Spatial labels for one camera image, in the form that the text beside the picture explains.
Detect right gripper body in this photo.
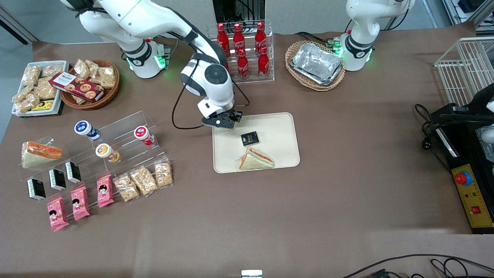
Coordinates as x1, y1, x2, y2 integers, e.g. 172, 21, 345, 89
197, 93, 235, 121

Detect cream plastic tray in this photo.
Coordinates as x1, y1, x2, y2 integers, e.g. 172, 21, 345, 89
212, 112, 301, 174

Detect red lid gum bottle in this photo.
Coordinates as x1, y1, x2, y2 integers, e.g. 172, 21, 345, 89
134, 125, 156, 146

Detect orange lid gum bottle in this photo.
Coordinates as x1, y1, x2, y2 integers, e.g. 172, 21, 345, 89
95, 143, 120, 163

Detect blue lid gum bottle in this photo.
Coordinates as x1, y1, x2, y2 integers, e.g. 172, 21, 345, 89
74, 120, 102, 142

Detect black gold-print small box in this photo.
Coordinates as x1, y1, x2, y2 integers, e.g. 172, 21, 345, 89
240, 131, 260, 147

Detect clear acrylic bottle rack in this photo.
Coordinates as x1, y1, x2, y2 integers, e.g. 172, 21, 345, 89
206, 20, 275, 86

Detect wrapped triangle sandwich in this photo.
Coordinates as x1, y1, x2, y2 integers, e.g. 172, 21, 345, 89
21, 141, 63, 170
234, 147, 275, 171

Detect red cola bottle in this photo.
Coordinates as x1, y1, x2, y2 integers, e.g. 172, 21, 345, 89
254, 21, 267, 55
258, 46, 270, 79
232, 23, 246, 58
216, 22, 230, 58
237, 49, 249, 80

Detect light wicker basket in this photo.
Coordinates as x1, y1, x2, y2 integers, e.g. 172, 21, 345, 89
285, 41, 346, 92

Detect clear bag of crackers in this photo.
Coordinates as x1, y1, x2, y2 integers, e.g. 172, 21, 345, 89
154, 158, 173, 189
113, 173, 140, 203
129, 165, 159, 198

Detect aluminium foil container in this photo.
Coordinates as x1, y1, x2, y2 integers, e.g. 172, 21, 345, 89
290, 42, 344, 86

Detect clear acrylic stepped stand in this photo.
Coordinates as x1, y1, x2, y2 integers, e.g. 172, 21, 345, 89
19, 110, 172, 217

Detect brown wicker basket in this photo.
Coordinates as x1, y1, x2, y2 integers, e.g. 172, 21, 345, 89
60, 59, 120, 110

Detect pink snack pack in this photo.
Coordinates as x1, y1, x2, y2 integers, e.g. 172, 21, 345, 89
96, 174, 115, 208
46, 196, 70, 232
70, 186, 90, 221

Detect red cookie box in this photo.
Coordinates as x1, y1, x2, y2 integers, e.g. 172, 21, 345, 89
49, 72, 105, 103

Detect black white small carton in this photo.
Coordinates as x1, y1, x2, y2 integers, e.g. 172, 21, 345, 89
64, 161, 82, 184
27, 178, 46, 201
49, 169, 67, 191

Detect white rectangular bin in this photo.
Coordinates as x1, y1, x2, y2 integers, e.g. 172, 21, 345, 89
12, 61, 70, 116

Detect yellow black small box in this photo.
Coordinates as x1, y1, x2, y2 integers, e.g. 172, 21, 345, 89
31, 100, 54, 112

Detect black control box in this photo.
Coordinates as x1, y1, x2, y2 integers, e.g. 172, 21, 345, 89
430, 83, 494, 234

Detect yellow control panel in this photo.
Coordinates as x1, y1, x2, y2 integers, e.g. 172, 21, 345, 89
451, 164, 494, 229

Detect black arm wrist cable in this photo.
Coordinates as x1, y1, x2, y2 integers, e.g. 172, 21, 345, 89
171, 58, 250, 130

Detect grey arm base cable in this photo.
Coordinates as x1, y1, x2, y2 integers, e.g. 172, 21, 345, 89
145, 36, 179, 64

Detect black cabinet with cables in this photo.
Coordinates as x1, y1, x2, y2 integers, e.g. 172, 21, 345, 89
213, 0, 266, 24

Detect black arm base cables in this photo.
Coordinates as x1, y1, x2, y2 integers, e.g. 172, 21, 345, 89
295, 31, 344, 50

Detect black power cable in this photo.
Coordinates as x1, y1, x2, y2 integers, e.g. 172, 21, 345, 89
414, 103, 453, 172

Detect white wire basket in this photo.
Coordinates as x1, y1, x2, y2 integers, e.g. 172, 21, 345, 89
434, 37, 494, 107

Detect black floor cables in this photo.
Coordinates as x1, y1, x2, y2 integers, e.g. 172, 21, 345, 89
342, 254, 494, 278

